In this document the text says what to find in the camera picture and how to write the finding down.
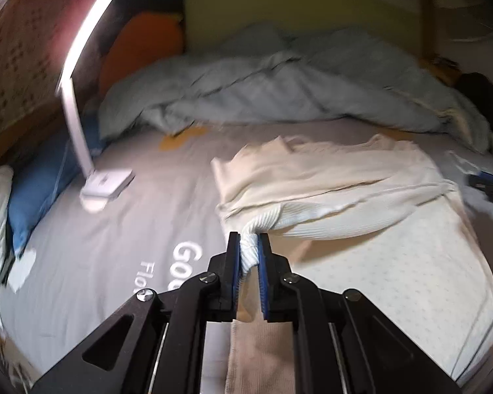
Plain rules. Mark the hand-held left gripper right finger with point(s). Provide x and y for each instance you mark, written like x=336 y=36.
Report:
x=264 y=279

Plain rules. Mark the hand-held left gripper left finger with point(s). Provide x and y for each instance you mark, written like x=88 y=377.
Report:
x=235 y=266

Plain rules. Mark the white dotted shirt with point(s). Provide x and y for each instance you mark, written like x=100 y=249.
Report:
x=353 y=197

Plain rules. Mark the black clothing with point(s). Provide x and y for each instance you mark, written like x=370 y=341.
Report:
x=480 y=94

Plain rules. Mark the grey printed bed sheet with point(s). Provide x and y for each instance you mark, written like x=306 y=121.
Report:
x=127 y=246

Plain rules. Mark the white desk lamp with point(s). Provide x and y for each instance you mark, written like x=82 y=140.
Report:
x=107 y=182

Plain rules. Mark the grey-blue duvet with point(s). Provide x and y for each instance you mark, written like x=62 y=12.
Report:
x=271 y=90

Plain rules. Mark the white paper piece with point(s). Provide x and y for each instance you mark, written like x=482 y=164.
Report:
x=22 y=271

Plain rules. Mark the blue pillow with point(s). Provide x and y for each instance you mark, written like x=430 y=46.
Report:
x=37 y=188

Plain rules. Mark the orange carrot plush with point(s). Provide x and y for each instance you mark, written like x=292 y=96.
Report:
x=143 y=41

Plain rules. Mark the checkered pillow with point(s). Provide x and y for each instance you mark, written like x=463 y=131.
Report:
x=20 y=61

